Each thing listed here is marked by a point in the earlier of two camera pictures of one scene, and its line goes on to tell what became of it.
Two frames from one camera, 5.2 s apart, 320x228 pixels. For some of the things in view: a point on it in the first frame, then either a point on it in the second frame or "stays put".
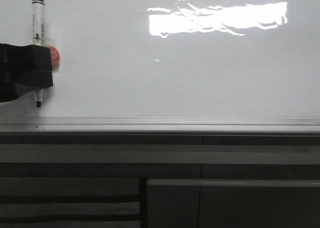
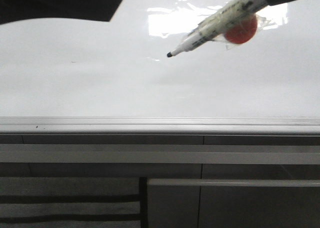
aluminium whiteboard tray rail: (162, 125) stays put
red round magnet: (55, 58) → (243, 32)
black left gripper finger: (22, 61) → (22, 4)
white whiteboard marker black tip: (38, 37) → (237, 11)
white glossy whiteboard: (173, 52) stays put
